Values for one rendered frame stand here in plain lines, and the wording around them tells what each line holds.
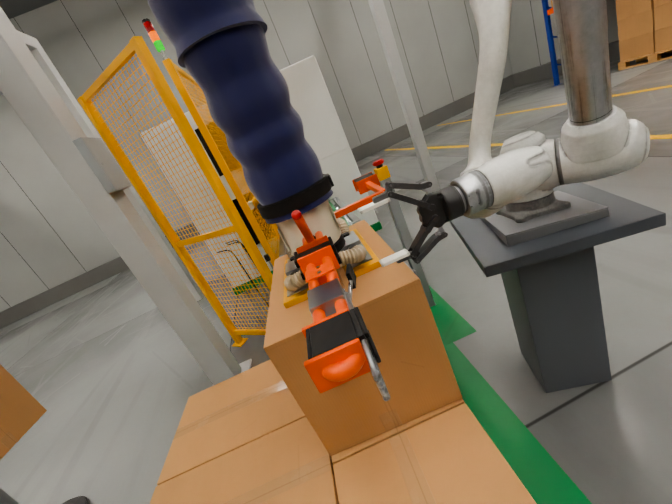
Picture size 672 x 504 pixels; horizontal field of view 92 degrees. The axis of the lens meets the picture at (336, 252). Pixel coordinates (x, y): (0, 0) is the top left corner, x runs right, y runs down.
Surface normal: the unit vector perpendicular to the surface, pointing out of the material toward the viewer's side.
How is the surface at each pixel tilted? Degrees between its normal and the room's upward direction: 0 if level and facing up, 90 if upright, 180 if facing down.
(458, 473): 0
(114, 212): 90
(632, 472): 0
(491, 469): 0
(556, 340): 90
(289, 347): 90
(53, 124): 90
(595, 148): 102
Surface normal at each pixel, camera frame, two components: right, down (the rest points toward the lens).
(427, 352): 0.14, 0.32
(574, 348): -0.10, 0.41
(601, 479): -0.39, -0.85
